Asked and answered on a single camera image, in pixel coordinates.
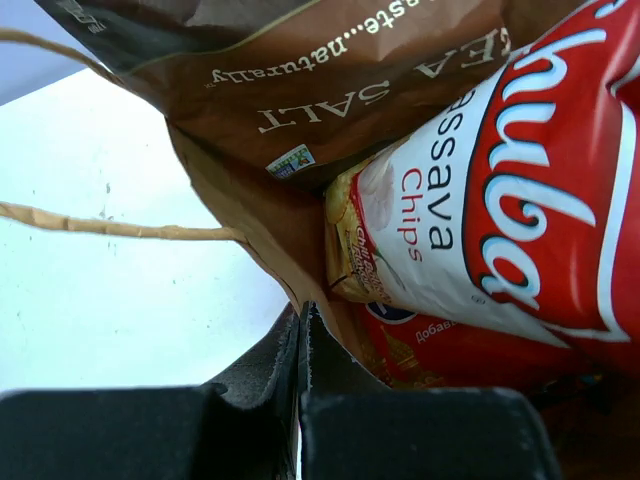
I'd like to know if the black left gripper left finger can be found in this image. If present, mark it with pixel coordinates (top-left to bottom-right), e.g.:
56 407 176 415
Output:
1 307 299 479

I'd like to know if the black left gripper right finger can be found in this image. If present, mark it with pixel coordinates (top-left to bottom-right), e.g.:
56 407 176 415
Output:
298 302 562 479

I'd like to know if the red candy bag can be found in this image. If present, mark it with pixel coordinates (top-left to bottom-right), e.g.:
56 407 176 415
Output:
350 302 639 395

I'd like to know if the red brown paper bag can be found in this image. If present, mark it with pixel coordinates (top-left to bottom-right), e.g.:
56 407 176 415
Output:
0 0 640 480

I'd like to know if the red white cassava chip bag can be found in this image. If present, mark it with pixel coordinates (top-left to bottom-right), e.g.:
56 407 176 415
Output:
325 1 639 375

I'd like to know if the brown sea salt chip bag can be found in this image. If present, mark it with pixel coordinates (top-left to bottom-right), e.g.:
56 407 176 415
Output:
42 1 577 190

